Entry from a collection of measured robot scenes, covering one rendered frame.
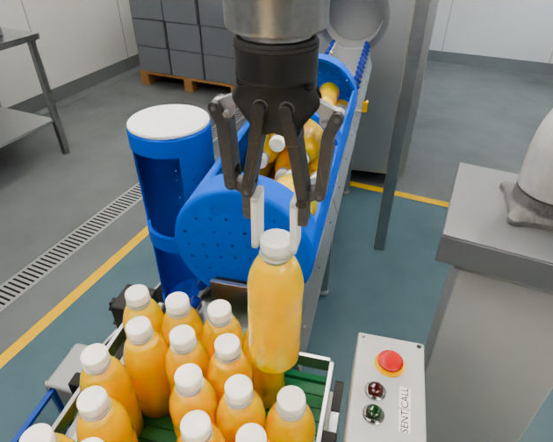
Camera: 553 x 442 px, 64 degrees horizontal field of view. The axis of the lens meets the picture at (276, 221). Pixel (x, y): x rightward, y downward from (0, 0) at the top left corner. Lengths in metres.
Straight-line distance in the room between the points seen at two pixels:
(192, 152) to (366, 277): 1.30
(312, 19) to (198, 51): 4.31
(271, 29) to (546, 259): 0.79
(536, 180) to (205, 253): 0.71
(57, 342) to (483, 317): 1.81
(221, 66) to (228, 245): 3.79
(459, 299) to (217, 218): 0.64
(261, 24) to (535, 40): 5.64
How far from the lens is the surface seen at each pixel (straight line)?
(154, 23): 4.90
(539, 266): 1.03
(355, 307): 2.27
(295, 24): 0.37
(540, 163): 1.07
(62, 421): 0.85
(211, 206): 0.83
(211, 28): 4.53
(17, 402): 2.19
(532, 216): 1.11
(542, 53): 5.99
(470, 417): 1.52
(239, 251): 0.87
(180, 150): 1.48
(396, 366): 0.69
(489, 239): 1.02
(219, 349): 0.68
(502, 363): 1.32
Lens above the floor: 1.65
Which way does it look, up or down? 36 degrees down
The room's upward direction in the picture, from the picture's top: straight up
